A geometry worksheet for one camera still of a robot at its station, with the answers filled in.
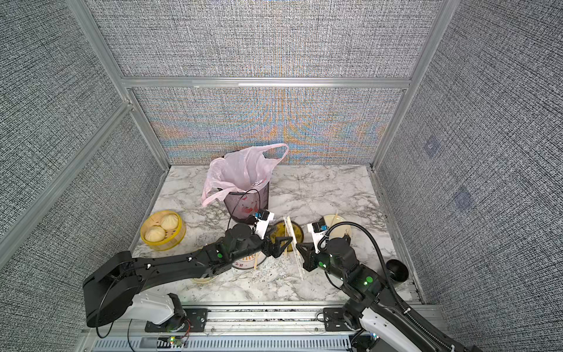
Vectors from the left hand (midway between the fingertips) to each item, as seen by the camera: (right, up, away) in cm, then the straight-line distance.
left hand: (289, 234), depth 75 cm
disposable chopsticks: (+21, +2, +22) cm, 30 cm away
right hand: (+2, -2, -2) cm, 4 cm away
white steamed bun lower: (-53, -3, +13) cm, 55 cm away
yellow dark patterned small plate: (-4, -2, +16) cm, 17 cm away
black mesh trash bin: (-18, +9, +10) cm, 22 cm away
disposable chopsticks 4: (+2, -6, -2) cm, 7 cm away
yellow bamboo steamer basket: (-47, -5, +14) cm, 49 cm away
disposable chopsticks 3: (-12, -13, +9) cm, 20 cm away
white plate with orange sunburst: (-16, -13, +10) cm, 22 cm away
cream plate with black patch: (+14, +3, -11) cm, 18 cm away
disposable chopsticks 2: (-1, +3, -1) cm, 3 cm away
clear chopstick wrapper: (-13, +18, +18) cm, 28 cm away
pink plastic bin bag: (-20, +23, +18) cm, 35 cm away
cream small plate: (-32, -19, +7) cm, 37 cm away
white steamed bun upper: (-49, +2, +15) cm, 51 cm away
